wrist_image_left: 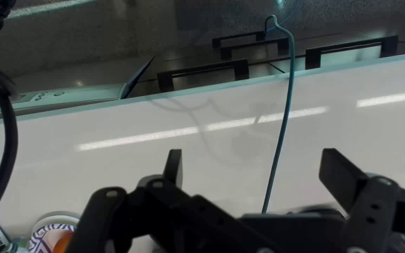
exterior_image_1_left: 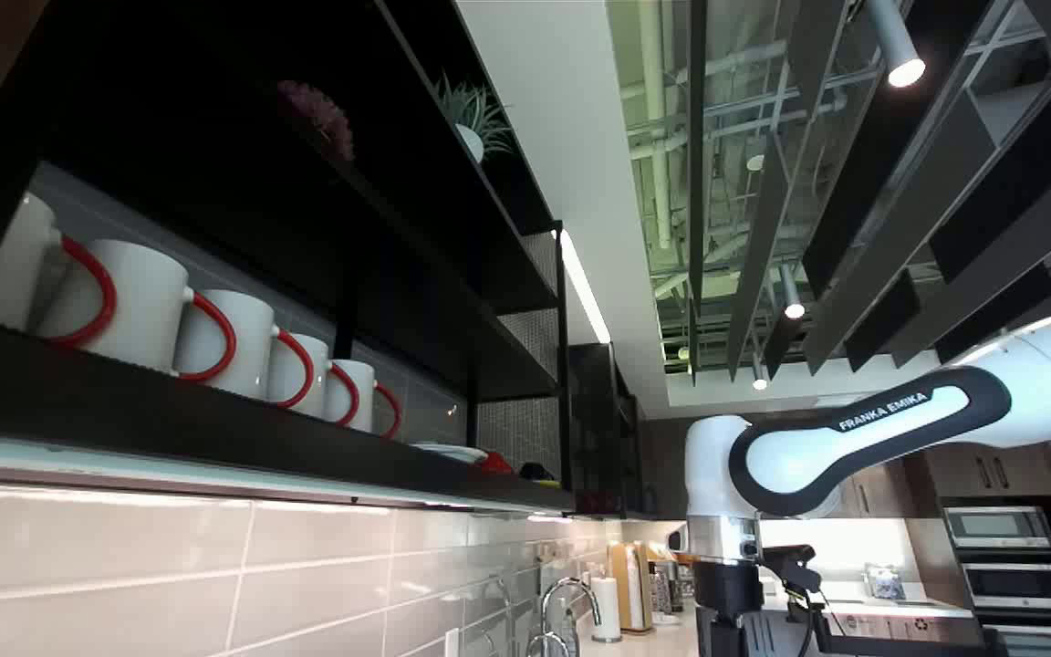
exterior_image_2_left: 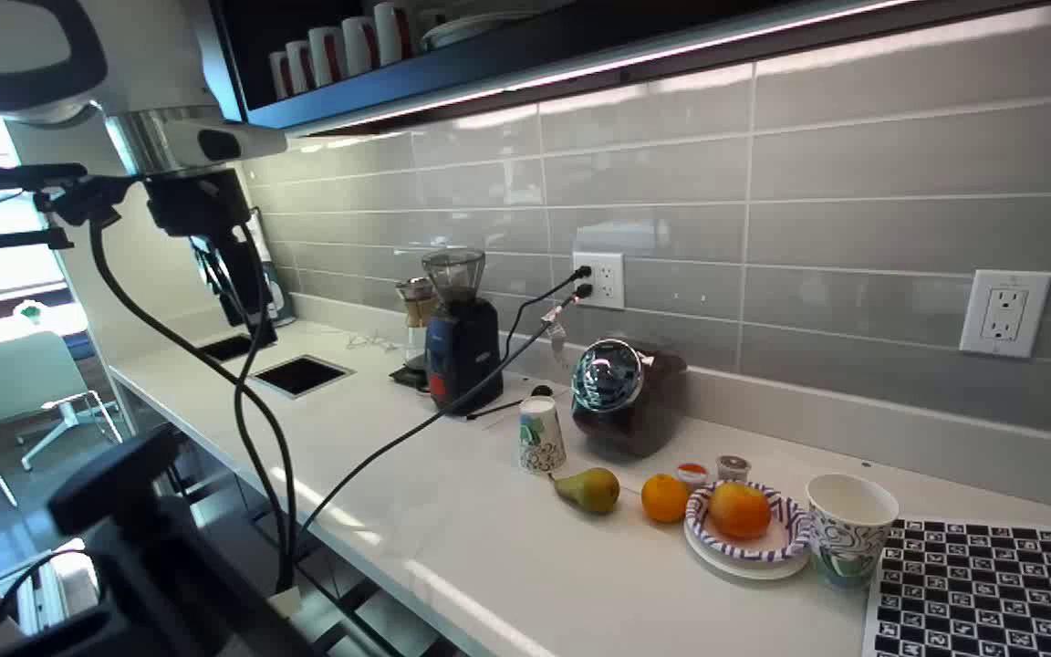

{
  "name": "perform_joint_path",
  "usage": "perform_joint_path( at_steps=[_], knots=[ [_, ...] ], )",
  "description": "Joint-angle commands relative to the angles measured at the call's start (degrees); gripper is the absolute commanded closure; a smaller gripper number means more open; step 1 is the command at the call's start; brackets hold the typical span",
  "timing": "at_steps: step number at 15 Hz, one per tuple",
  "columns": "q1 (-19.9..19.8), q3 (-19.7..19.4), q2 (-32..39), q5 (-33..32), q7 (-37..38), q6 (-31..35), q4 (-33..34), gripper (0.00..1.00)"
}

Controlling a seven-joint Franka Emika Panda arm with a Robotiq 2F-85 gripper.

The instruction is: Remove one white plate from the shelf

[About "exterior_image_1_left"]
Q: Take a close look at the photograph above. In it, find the purple flower plant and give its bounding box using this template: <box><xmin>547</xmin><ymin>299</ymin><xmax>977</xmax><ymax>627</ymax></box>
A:
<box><xmin>278</xmin><ymin>81</ymin><xmax>354</xmax><ymax>159</ymax></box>

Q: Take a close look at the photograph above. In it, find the black camera on stand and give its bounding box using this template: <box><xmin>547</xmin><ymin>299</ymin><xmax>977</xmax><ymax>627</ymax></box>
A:
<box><xmin>760</xmin><ymin>545</ymin><xmax>823</xmax><ymax>604</ymax></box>

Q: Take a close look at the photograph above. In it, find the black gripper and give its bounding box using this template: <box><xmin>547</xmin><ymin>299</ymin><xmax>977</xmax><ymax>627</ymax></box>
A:
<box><xmin>694</xmin><ymin>560</ymin><xmax>763</xmax><ymax>657</ymax></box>

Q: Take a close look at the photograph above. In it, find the chrome kitchen faucet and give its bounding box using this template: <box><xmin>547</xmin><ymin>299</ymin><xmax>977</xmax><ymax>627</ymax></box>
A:
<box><xmin>527</xmin><ymin>571</ymin><xmax>600</xmax><ymax>657</ymax></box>

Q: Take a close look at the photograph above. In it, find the paper towel roll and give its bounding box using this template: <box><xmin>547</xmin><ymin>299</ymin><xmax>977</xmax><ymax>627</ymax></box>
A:
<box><xmin>592</xmin><ymin>577</ymin><xmax>620</xmax><ymax>642</ymax></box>

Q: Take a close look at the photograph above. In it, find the white red-handled mug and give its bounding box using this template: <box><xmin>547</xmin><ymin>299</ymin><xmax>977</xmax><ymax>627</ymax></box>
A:
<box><xmin>176</xmin><ymin>289</ymin><xmax>274</xmax><ymax>396</ymax></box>
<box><xmin>37</xmin><ymin>236</ymin><xmax>191</xmax><ymax>373</ymax></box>
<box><xmin>374</xmin><ymin>384</ymin><xmax>406</xmax><ymax>440</ymax></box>
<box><xmin>267</xmin><ymin>327</ymin><xmax>329</xmax><ymax>414</ymax></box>
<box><xmin>325</xmin><ymin>356</ymin><xmax>375</xmax><ymax>431</ymax></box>

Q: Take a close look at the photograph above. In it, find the red bowl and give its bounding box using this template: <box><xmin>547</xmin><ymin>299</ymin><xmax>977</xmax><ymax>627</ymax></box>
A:
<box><xmin>480</xmin><ymin>451</ymin><xmax>515</xmax><ymax>475</ymax></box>

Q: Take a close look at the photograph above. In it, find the black wall shelf unit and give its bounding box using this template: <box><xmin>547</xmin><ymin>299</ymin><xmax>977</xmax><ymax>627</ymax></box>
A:
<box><xmin>0</xmin><ymin>0</ymin><xmax>605</xmax><ymax>512</ymax></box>

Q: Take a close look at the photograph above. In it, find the ceiling spot light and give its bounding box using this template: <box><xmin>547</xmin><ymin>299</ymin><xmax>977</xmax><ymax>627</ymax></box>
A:
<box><xmin>864</xmin><ymin>0</ymin><xmax>929</xmax><ymax>86</ymax></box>

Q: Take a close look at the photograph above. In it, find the green plant in white pot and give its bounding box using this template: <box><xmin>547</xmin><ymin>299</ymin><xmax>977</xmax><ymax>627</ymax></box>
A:
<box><xmin>433</xmin><ymin>76</ymin><xmax>511</xmax><ymax>159</ymax></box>

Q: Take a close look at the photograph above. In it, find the leftmost white mug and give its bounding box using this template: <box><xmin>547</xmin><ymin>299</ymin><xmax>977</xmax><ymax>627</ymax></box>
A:
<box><xmin>0</xmin><ymin>194</ymin><xmax>61</xmax><ymax>332</ymax></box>

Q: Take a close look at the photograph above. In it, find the built-in wall oven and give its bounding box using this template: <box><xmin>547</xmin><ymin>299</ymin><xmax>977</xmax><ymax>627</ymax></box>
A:
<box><xmin>942</xmin><ymin>498</ymin><xmax>1051</xmax><ymax>657</ymax></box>

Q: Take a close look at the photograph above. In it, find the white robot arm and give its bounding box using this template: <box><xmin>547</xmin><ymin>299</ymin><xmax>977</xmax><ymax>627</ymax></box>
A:
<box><xmin>682</xmin><ymin>316</ymin><xmax>1051</xmax><ymax>657</ymax></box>

